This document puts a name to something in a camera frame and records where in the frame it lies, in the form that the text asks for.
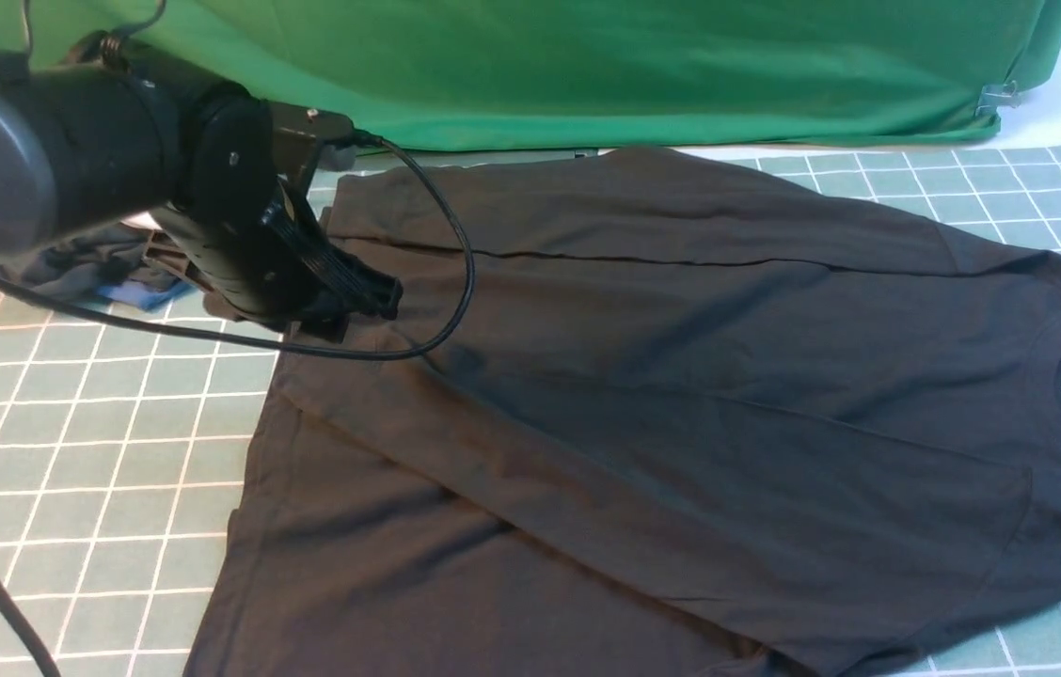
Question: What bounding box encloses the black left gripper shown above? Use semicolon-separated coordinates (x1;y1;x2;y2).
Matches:
150;94;403;344

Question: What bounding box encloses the dark gray long-sleeve shirt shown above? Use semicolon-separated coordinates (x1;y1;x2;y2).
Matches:
182;149;1061;676

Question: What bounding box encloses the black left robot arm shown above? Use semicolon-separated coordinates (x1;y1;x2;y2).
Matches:
0;33;403;341

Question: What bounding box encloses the blue crumpled garment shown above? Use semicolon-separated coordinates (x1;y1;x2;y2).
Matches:
95;279;194;313

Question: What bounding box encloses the green backdrop cloth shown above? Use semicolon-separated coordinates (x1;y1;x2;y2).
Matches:
0;1;1061;151

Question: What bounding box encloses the green checkered table mat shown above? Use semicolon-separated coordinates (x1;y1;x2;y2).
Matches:
0;147;1061;676

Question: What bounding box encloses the metal binder clip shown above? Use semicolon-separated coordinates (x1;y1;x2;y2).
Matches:
974;80;1023;118

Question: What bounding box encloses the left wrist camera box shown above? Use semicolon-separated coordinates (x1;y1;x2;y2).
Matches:
268;102;356;181

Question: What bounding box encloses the black left camera cable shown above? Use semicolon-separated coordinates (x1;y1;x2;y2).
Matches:
0;136;477;677

